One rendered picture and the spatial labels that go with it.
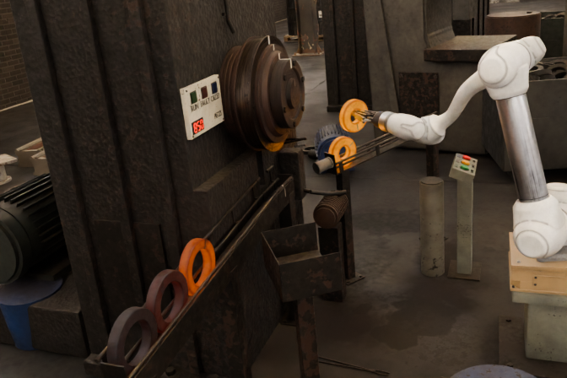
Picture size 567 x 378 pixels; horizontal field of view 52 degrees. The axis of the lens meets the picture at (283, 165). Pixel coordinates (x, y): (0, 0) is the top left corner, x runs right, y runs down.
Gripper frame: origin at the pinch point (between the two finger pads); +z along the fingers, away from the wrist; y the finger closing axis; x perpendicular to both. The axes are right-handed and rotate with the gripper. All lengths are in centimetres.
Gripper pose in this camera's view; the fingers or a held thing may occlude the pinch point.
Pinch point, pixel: (353, 112)
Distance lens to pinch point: 279.6
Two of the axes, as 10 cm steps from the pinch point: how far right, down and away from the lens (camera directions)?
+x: -0.7, -9.3, -3.6
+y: 8.2, -2.6, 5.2
